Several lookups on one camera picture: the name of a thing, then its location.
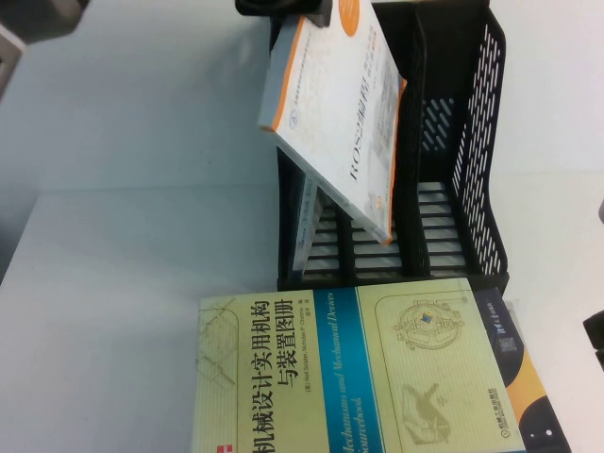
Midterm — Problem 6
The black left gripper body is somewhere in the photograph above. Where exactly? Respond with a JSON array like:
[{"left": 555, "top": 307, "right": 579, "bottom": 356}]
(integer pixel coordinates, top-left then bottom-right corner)
[{"left": 234, "top": 0, "right": 313, "bottom": 21}]

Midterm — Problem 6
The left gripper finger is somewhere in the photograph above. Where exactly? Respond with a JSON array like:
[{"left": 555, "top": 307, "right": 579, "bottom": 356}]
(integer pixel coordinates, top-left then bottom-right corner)
[{"left": 309, "top": 0, "right": 332, "bottom": 30}]

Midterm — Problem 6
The white orange ROS2 book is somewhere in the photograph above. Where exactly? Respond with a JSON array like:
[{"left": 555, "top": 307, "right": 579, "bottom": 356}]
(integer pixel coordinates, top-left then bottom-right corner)
[{"left": 256, "top": 0, "right": 409, "bottom": 247}]

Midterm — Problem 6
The yellow green mechanical design book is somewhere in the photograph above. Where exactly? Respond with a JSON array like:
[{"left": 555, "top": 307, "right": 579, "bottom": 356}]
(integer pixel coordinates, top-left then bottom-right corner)
[{"left": 191, "top": 277, "right": 529, "bottom": 453}]

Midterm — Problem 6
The dark blue orange book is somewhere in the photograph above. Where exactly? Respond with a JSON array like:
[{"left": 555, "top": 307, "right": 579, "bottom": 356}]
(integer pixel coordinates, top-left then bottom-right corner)
[{"left": 471, "top": 286, "right": 573, "bottom": 453}]

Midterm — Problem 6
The black mesh book stand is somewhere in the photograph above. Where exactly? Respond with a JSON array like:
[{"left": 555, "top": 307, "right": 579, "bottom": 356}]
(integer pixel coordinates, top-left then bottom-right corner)
[{"left": 268, "top": 0, "right": 513, "bottom": 292}]

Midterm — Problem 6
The teal cover book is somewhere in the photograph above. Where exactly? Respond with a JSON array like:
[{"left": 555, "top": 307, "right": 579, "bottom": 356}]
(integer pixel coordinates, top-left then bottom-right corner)
[{"left": 291, "top": 175, "right": 327, "bottom": 280}]

